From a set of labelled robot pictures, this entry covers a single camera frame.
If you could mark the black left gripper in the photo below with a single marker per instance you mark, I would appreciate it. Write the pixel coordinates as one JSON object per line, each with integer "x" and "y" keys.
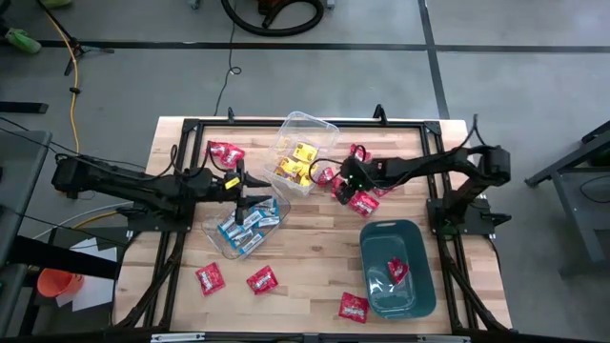
{"x": 214, "y": 186}

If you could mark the person's foot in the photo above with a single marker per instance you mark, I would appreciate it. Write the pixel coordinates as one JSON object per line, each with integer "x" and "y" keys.
{"x": 24, "y": 41}
{"x": 56, "y": 3}

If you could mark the orange bucket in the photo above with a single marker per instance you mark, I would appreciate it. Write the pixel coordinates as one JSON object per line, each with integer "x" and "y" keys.
{"x": 57, "y": 283}

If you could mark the black aluminium table frame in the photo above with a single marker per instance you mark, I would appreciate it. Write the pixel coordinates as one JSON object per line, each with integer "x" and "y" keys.
{"x": 362, "y": 124}

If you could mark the yellow tape strip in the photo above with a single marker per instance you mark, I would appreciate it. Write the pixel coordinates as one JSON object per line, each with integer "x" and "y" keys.
{"x": 232, "y": 183}

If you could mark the teal plastic bin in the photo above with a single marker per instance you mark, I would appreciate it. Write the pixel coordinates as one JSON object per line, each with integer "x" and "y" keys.
{"x": 410, "y": 305}

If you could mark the black tripod stand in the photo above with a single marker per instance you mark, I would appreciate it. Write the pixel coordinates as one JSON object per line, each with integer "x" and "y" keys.
{"x": 95, "y": 49}

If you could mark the silver metal bracket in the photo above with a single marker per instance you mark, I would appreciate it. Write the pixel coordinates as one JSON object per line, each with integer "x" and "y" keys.
{"x": 443, "y": 339}
{"x": 176, "y": 337}

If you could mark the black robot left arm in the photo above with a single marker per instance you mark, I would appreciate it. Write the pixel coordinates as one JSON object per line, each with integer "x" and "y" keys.
{"x": 133, "y": 186}

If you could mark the black metal table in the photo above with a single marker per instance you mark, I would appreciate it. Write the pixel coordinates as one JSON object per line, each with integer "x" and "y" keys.
{"x": 586, "y": 214}

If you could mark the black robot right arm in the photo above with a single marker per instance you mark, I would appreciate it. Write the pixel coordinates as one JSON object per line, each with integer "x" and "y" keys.
{"x": 429, "y": 164}

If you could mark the white paper sheet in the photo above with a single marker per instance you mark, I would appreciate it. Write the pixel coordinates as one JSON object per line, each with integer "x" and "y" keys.
{"x": 95, "y": 290}

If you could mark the clear plastic bin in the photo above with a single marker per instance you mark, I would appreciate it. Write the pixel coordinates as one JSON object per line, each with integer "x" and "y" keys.
{"x": 211, "y": 223}
{"x": 310, "y": 126}

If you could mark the black frame bracket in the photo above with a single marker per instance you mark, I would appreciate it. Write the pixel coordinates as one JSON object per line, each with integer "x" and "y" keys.
{"x": 231, "y": 116}
{"x": 380, "y": 115}

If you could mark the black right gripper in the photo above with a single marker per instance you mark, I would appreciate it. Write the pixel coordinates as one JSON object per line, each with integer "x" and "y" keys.
{"x": 362, "y": 174}

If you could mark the grey side table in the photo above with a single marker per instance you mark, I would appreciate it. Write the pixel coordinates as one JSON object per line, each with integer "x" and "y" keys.
{"x": 21, "y": 181}

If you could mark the white blue Hershey's bar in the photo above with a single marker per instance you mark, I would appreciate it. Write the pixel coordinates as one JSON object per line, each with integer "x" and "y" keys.
{"x": 240, "y": 238}
{"x": 272, "y": 208}
{"x": 251, "y": 244}
{"x": 228, "y": 226}
{"x": 270, "y": 221}
{"x": 252, "y": 219}

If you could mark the black flat bar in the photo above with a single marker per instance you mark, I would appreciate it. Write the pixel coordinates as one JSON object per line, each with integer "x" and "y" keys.
{"x": 24, "y": 107}

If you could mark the black metal beam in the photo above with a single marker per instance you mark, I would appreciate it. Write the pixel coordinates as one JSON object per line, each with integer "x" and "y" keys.
{"x": 62, "y": 257}

